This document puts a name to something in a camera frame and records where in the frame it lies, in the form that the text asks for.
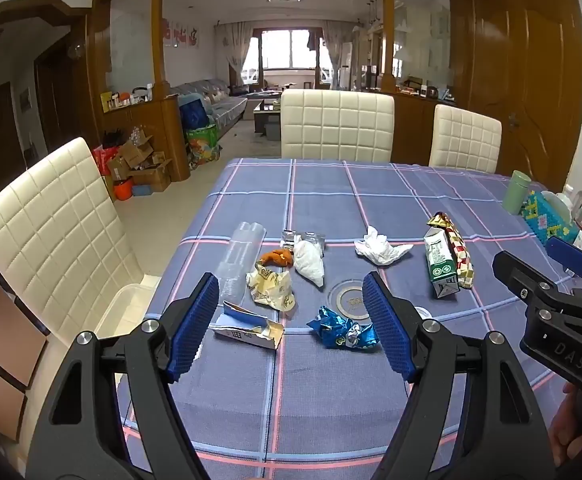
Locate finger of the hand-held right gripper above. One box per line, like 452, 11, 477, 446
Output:
545, 236, 582, 304
492, 250, 566, 307

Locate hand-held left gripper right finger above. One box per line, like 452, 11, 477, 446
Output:
361, 270, 556, 480

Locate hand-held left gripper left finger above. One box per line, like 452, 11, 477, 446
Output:
30, 272, 220, 480

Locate clear round plastic bowl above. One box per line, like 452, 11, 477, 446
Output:
321, 277, 434, 323

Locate clear plastic bin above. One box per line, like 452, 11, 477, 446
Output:
94, 282, 164, 341

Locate clear plastic cup sleeve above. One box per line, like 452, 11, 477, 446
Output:
217, 221, 267, 306

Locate person's right hand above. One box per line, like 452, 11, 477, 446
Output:
550, 382, 582, 468

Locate flattened white blue carton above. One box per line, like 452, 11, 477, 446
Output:
208, 301, 284, 351

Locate beaded tissue box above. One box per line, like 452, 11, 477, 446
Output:
521, 190, 579, 246

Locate crumpled blue snack wrapper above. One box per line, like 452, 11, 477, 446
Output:
306, 306, 382, 350

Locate clear plastic storage box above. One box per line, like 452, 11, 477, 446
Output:
541, 190, 579, 211

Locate gold red checkered wrapper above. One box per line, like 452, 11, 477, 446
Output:
427, 211, 474, 288

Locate green cup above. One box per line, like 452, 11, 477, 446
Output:
502, 170, 532, 216

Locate green white milk carton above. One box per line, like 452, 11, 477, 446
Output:
424, 225, 459, 300

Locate crumpled white tissue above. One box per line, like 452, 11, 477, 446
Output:
354, 226, 414, 266

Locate crumpled yellow paper wrapper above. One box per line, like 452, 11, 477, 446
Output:
246, 261, 296, 311

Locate blue plaid tablecloth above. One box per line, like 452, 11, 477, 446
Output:
116, 157, 582, 480

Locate orange peel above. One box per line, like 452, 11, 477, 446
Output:
260, 249, 294, 267

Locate white tied plastic bag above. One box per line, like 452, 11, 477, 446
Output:
292, 237, 326, 288

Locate clear blister pack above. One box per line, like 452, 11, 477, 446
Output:
281, 229, 327, 251

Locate cream quilted dining chair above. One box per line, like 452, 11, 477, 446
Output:
428, 104, 502, 173
280, 89, 396, 163
0, 137, 164, 348

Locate cardboard box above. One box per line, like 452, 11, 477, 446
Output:
120, 130, 154, 166
107, 155, 132, 181
131, 159, 173, 192

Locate wooden sideboard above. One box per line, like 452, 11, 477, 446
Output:
393, 92, 454, 166

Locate wooden double door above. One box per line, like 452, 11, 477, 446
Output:
466, 0, 582, 191

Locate colourful shopping bag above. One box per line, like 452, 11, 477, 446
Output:
185, 124, 220, 167

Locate red bag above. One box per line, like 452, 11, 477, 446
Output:
92, 145, 117, 176

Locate brown panelled furniture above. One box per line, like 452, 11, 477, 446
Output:
0, 240, 52, 441

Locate wooden partition cabinet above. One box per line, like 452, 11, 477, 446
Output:
98, 97, 192, 183

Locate blue bag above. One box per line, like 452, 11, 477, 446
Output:
178, 100, 211, 131

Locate grey sofa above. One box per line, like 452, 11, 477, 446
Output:
168, 78, 248, 136

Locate dark coffee table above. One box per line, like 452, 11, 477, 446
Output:
253, 92, 284, 133

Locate white floor air conditioner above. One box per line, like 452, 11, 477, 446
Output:
338, 42, 354, 91

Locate wooden column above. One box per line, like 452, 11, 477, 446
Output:
148, 0, 168, 101
378, 0, 397, 93

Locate patterned curtain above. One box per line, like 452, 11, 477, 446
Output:
218, 22, 254, 86
321, 20, 354, 91

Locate window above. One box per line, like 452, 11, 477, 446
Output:
261, 30, 322, 70

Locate red wall art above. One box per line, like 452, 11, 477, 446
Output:
162, 20, 202, 50

